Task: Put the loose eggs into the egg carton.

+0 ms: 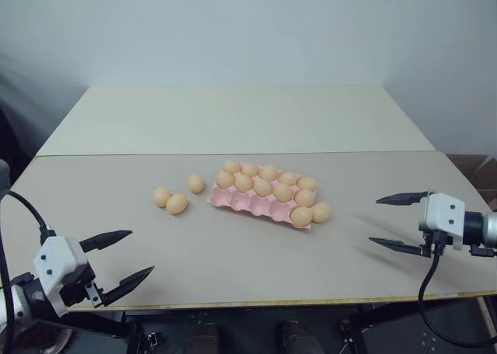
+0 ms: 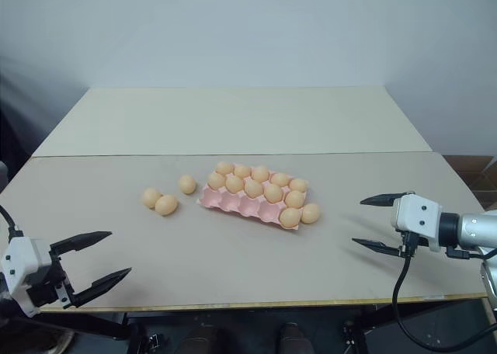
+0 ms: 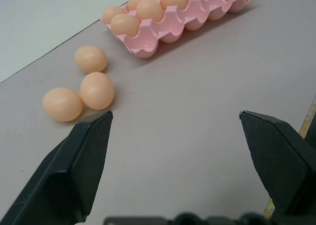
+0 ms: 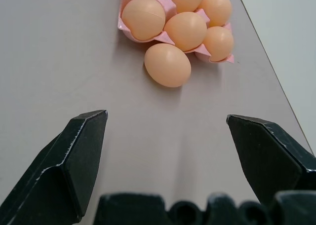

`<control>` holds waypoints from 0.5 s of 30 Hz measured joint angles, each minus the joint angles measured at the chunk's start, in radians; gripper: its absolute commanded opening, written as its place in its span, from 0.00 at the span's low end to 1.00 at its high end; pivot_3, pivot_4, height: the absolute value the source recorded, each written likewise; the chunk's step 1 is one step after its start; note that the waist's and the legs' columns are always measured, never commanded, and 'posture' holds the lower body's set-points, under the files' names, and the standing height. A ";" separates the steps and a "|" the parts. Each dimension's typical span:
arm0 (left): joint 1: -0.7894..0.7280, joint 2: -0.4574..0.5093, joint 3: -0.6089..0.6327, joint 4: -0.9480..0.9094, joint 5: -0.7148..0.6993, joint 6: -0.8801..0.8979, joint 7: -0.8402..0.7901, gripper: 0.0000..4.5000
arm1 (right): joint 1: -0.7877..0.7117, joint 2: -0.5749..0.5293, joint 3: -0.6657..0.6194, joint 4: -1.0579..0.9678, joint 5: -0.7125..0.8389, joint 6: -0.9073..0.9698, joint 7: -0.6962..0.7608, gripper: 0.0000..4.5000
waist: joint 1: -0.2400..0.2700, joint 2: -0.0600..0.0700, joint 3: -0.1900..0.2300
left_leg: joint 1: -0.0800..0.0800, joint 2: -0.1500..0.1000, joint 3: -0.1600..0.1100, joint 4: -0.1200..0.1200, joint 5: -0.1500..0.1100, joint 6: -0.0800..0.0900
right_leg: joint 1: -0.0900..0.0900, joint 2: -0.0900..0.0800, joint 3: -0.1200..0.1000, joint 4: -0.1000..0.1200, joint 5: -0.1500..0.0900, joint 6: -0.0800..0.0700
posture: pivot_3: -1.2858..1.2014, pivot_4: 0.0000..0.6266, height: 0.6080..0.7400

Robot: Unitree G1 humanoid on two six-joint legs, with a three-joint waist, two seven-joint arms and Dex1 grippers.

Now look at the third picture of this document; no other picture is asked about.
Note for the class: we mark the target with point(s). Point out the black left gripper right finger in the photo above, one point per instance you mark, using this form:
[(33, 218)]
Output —
[(281, 161)]

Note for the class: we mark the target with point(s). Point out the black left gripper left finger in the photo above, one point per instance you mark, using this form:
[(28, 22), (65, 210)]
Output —
[(61, 175)]

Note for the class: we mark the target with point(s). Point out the pink plastic egg tray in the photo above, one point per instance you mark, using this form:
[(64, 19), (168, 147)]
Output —
[(172, 30)]

